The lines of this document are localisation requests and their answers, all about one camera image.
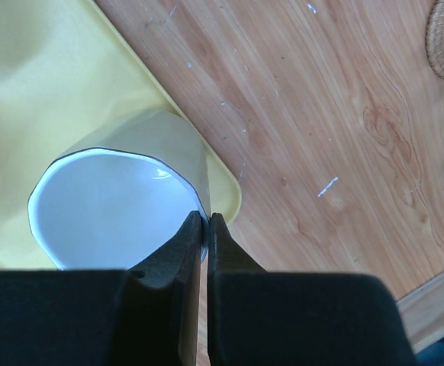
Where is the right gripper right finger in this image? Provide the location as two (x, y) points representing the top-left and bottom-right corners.
(208, 213), (417, 365)

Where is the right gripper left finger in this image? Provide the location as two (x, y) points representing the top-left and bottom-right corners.
(0, 211), (203, 365)

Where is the white green-handled mug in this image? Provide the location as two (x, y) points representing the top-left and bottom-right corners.
(27, 109), (211, 270)

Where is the small woven rattan coaster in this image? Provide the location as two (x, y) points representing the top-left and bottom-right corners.
(425, 0), (444, 80)

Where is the yellow plastic tray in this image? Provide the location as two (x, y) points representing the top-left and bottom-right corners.
(0, 0), (243, 271)

